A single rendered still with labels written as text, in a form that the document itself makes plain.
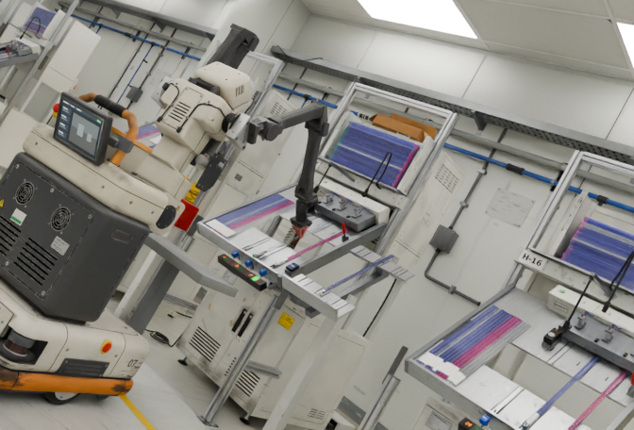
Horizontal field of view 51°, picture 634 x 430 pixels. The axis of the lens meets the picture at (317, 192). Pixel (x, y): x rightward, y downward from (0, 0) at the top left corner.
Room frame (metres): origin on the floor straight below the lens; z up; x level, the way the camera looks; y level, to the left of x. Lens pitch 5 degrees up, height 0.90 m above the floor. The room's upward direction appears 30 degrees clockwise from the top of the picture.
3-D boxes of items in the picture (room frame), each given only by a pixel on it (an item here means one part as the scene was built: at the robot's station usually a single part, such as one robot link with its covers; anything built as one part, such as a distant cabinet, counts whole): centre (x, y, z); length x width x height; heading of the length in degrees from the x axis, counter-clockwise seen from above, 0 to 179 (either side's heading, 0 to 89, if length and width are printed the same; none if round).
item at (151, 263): (3.87, 0.62, 0.39); 0.24 x 0.24 x 0.78; 48
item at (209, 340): (3.73, -0.22, 0.31); 0.70 x 0.65 x 0.62; 48
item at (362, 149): (3.60, -0.18, 1.52); 0.51 x 0.13 x 0.27; 48
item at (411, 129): (3.90, -0.30, 1.82); 0.68 x 0.30 x 0.20; 48
